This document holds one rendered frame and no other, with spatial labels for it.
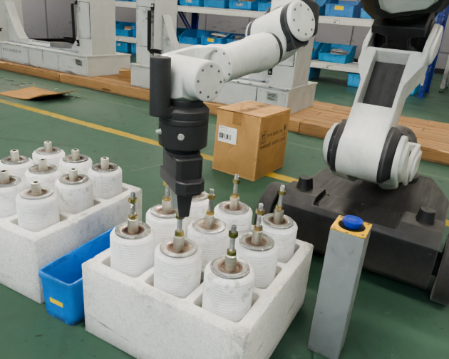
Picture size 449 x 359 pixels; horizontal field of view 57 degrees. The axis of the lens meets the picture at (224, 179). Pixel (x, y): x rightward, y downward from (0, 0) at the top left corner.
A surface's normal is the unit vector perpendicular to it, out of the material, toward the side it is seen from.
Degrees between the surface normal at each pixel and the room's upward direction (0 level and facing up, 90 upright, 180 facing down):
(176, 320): 90
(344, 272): 90
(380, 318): 0
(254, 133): 90
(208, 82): 90
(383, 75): 61
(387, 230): 46
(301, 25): 69
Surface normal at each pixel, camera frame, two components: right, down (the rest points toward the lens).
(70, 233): 0.88, 0.24
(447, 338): 0.07, -0.93
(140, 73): -0.52, 0.28
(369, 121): -0.33, -0.43
